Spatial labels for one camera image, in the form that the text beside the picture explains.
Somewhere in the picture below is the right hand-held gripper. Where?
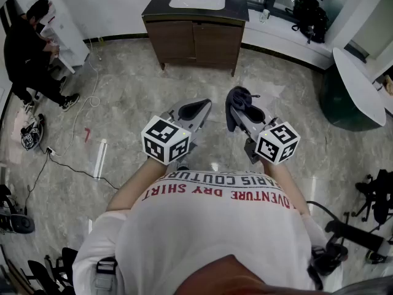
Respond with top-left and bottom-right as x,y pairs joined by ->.
229,98 -> 301,165

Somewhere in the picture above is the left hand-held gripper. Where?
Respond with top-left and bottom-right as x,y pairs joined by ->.
141,98 -> 212,166

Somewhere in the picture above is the dark grey cloth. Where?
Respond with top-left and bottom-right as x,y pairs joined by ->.
225,86 -> 262,132

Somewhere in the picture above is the person's left forearm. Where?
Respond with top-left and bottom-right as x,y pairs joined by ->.
106,157 -> 168,211

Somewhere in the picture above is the person's right forearm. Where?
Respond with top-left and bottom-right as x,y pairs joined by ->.
260,160 -> 311,216

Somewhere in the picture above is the wooden vanity with black top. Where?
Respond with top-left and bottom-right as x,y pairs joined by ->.
141,0 -> 250,77

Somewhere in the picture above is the white window ledge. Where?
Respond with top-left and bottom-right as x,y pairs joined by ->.
242,9 -> 335,70

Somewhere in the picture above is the white table with green base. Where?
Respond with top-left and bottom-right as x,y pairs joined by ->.
319,47 -> 387,132

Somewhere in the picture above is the person's white printed t-shirt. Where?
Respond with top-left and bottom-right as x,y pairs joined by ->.
72,167 -> 343,295

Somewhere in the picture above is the black backpack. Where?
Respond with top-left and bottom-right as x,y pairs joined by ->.
291,0 -> 329,44

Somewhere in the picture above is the white sink basin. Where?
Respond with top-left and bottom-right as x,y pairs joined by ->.
169,0 -> 227,11

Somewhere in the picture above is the white desk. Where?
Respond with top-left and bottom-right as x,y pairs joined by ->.
39,9 -> 90,74

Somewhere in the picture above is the black tripod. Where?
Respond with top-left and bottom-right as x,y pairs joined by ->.
351,169 -> 393,227

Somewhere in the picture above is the spare gripper on floor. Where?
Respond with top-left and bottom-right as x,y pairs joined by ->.
20,114 -> 46,151

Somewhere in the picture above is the person's chin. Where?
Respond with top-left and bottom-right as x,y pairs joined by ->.
174,255 -> 308,295

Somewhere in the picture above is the black floor equipment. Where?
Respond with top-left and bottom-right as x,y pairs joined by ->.
0,184 -> 36,235

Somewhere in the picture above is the black office chair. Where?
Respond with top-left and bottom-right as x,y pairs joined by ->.
27,247 -> 77,295

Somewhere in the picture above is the white cable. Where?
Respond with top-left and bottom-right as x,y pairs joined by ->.
60,46 -> 102,158

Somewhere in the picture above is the thick black cable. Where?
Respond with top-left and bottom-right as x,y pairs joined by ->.
306,200 -> 351,224

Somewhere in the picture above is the thin black cable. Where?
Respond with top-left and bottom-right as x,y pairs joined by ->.
24,152 -> 120,214

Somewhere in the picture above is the grey shoulder strap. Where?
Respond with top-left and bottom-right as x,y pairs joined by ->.
95,256 -> 119,295

